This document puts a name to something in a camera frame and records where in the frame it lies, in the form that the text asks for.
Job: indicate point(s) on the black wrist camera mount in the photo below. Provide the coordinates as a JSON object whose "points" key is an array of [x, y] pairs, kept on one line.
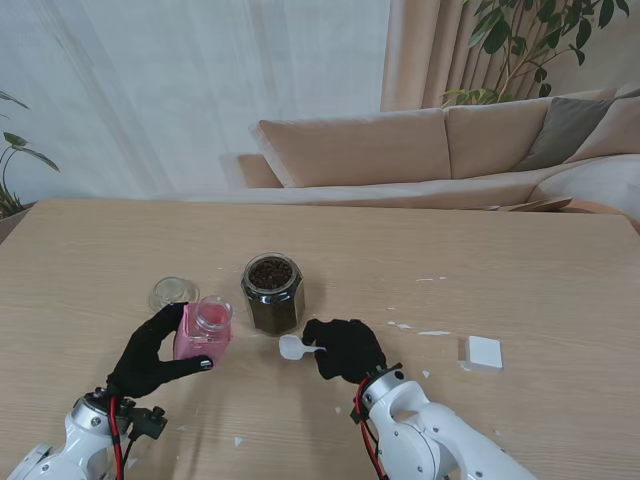
{"points": [[356, 414], [150, 424]]}

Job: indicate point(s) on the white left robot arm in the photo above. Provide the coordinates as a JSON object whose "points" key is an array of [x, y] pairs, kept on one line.
{"points": [[80, 445]]}

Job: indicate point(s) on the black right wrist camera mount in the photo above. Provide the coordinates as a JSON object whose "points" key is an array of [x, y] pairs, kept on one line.
{"points": [[356, 414]]}

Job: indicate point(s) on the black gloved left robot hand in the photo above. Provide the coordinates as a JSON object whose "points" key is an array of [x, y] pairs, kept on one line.
{"points": [[140, 367]]}

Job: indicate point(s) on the beige fabric sofa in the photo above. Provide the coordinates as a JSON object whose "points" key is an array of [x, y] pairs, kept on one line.
{"points": [[360, 150]]}

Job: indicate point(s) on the white plastic spoon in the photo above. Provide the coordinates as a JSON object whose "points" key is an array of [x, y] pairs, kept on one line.
{"points": [[291, 347]]}

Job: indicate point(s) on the grey sofa cushion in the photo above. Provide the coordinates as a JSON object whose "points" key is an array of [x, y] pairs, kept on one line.
{"points": [[565, 130]]}

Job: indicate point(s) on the beige planter box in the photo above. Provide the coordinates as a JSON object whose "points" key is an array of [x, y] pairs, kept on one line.
{"points": [[10, 225]]}

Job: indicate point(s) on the glass jar of coffee beans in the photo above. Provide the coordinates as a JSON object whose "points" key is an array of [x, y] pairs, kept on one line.
{"points": [[275, 315]]}

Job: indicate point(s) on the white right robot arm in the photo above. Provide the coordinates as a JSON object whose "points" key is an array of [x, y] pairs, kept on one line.
{"points": [[430, 440]]}

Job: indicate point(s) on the sheer white curtain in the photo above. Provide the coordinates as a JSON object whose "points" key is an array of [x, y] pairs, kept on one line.
{"points": [[175, 90]]}

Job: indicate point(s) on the pink square coffee jar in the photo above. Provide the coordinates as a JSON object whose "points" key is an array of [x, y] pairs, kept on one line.
{"points": [[200, 345]]}

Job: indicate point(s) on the clear glass jar lid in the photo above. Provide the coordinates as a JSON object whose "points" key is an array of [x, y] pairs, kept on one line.
{"points": [[170, 290]]}

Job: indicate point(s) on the small green houseplant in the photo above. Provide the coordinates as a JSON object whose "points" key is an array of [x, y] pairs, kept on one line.
{"points": [[15, 140]]}

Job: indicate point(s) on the tall leafy green plant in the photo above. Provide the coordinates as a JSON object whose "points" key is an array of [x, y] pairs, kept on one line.
{"points": [[505, 30]]}

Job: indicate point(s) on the beige pleated curtain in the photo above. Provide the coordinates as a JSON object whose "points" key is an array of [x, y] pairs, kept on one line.
{"points": [[430, 50]]}

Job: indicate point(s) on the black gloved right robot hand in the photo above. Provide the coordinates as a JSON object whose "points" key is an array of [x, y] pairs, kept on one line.
{"points": [[350, 350]]}

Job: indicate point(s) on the white square jar lid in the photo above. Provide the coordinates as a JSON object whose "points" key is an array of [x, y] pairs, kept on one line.
{"points": [[482, 352]]}

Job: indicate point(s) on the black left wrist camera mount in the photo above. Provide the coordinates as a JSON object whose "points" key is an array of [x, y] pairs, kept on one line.
{"points": [[150, 424]]}

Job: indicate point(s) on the flat wooden tray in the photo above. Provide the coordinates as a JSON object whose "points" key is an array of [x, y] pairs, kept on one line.
{"points": [[545, 204]]}

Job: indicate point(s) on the white throw blanket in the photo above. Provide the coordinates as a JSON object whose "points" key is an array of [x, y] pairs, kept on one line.
{"points": [[595, 182]]}

